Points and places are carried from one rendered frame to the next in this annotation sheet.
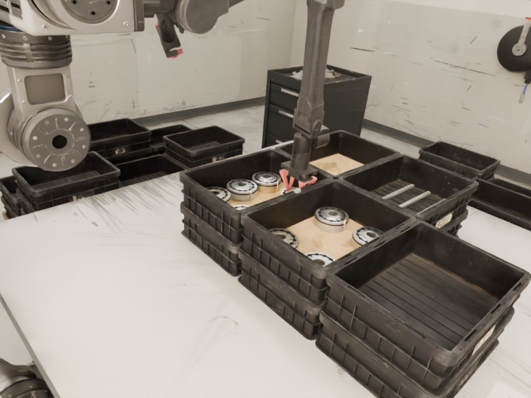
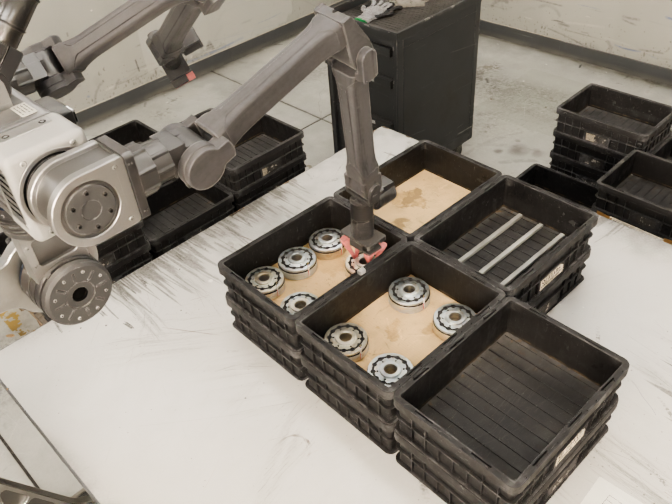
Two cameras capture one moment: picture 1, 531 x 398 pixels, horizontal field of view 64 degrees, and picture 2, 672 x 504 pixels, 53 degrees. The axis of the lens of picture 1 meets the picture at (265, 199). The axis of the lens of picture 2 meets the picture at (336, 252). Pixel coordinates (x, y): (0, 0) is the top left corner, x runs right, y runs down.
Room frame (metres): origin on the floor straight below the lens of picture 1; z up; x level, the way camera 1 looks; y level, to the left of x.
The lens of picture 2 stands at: (-0.11, -0.12, 2.01)
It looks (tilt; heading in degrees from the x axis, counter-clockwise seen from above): 40 degrees down; 4
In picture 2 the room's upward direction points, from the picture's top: 5 degrees counter-clockwise
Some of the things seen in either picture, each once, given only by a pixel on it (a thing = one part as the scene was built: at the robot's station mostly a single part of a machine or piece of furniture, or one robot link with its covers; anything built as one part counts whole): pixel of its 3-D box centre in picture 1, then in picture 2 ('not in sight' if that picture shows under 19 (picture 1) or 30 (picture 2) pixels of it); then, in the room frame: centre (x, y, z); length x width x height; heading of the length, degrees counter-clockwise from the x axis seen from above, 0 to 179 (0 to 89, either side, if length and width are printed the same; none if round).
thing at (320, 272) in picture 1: (329, 219); (401, 311); (0.99, -0.18, 0.92); 0.40 x 0.30 x 0.02; 134
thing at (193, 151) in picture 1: (204, 171); (254, 183); (2.36, 0.39, 0.37); 0.40 x 0.30 x 0.45; 136
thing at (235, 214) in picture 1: (257, 178); (313, 254); (1.20, 0.03, 0.92); 0.40 x 0.30 x 0.02; 134
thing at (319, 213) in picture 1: (332, 215); (409, 290); (1.12, -0.21, 0.86); 0.10 x 0.10 x 0.01
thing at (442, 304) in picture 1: (425, 294); (509, 398); (0.77, -0.39, 0.87); 0.40 x 0.30 x 0.11; 134
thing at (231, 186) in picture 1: (242, 185); (297, 259); (1.26, 0.08, 0.86); 0.10 x 0.10 x 0.01
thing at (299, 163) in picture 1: (299, 161); (362, 227); (1.23, -0.10, 0.98); 0.10 x 0.07 x 0.07; 45
